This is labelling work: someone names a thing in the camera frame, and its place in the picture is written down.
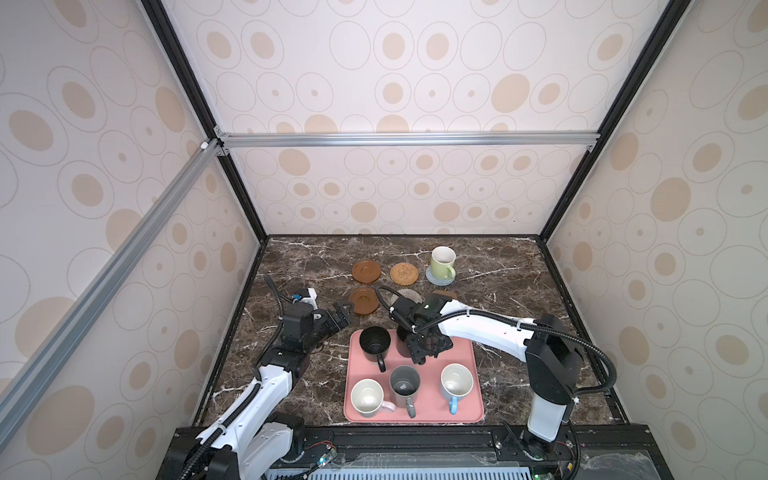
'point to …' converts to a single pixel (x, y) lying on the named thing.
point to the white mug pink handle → (367, 398)
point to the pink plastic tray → (431, 407)
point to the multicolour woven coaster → (409, 294)
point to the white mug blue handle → (456, 383)
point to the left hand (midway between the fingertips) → (352, 306)
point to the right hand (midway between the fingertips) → (425, 352)
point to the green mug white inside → (442, 262)
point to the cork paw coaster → (450, 293)
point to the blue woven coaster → (443, 282)
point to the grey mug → (404, 382)
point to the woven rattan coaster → (404, 274)
